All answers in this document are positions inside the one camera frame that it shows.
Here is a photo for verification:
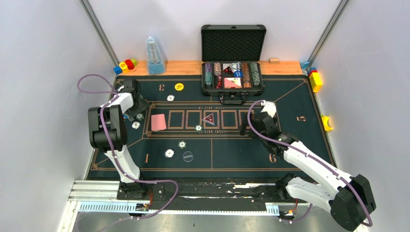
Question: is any orange chip row in case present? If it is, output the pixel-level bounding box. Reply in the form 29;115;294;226
241;62;251;88

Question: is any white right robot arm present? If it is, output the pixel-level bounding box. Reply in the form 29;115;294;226
240;100;376;232

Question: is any white-blue poker chip stack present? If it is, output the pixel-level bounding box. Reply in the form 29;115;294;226
164;149;175;158

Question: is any playing card deck in case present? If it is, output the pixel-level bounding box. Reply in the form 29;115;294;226
224;77;242;88

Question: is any yellow toy block right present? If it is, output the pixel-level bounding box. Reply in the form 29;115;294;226
308;68;323;93

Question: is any yellow curved toy piece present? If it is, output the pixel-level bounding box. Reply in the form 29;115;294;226
321;116;334;132

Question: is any blue button in case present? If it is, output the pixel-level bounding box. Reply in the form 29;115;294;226
233;71;243;77

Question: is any small wooden block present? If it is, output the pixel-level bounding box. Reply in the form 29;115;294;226
269;58;280;64

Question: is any green toy block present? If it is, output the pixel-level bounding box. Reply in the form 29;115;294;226
131;58;138;66

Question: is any black poker chip case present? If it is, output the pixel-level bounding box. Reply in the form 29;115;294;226
201;24;267;105

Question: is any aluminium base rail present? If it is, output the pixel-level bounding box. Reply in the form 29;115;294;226
69;178;309;216

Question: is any green poker table mat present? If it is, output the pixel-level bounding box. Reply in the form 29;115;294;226
87;74;336;180

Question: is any blue toy cube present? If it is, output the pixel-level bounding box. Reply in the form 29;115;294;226
113;66;123;75

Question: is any clear dealer button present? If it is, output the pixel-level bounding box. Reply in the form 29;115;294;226
182;151;194;162

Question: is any purple-green chip row in case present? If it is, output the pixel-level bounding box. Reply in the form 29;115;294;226
205;63;213;86

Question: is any yellow toy cylinder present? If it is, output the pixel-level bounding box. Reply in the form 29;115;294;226
118;62;129;73

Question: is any red toy cylinder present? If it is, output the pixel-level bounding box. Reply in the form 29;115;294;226
124;59;135;70

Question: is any red triangular all-in marker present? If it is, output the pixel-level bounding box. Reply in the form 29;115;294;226
202;113;215;126

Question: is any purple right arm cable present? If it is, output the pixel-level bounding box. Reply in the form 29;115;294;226
247;100;374;227

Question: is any pink-white chip row in case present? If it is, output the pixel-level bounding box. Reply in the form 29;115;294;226
214;62;221;76

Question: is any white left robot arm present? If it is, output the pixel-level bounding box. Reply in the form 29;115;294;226
88;79;149;200

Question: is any yellow big blind button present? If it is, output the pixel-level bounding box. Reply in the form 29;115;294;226
174;83;184;91

